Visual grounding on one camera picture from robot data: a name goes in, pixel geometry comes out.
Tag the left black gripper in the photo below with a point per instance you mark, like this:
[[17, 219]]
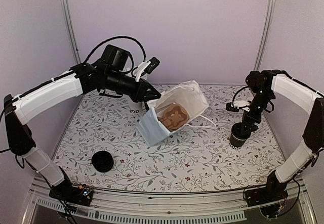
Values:
[[139, 95]]

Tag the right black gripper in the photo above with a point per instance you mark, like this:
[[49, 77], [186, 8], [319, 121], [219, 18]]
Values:
[[247, 116]]

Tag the single black cup lid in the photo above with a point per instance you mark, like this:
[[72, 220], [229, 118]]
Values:
[[240, 131]]

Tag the white cup holding straws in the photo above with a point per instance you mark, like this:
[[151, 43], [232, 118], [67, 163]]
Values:
[[137, 108]]

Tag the single black paper cup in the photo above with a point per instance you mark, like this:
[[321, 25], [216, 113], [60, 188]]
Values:
[[235, 142]]

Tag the brown cardboard cup carrier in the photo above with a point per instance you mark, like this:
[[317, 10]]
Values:
[[173, 116]]

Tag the light blue paper bag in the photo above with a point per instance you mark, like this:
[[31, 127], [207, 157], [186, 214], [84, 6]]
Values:
[[189, 95]]

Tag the stack of black lids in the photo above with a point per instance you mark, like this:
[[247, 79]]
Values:
[[102, 161]]

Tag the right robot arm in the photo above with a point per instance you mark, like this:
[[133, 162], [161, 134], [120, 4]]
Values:
[[266, 85]]

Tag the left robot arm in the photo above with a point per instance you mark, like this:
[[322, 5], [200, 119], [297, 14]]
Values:
[[107, 72]]

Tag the floral table mat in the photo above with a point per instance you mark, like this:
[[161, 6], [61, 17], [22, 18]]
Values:
[[194, 159]]

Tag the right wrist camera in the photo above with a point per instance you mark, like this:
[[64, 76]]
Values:
[[238, 105]]

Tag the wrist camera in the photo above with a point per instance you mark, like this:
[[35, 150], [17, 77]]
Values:
[[146, 67], [238, 105]]

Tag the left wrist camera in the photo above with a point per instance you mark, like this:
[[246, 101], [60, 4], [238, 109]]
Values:
[[146, 67]]

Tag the front aluminium rail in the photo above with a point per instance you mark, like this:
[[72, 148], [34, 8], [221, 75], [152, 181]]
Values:
[[109, 206]]

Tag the right aluminium frame post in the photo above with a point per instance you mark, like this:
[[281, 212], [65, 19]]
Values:
[[265, 33]]

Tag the aluminium frame post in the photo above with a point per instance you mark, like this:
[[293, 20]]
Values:
[[70, 30], [265, 33]]

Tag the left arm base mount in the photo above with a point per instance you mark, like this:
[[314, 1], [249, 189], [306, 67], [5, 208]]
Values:
[[81, 195]]

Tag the left aluminium frame post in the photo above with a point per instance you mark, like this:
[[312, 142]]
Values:
[[70, 30]]

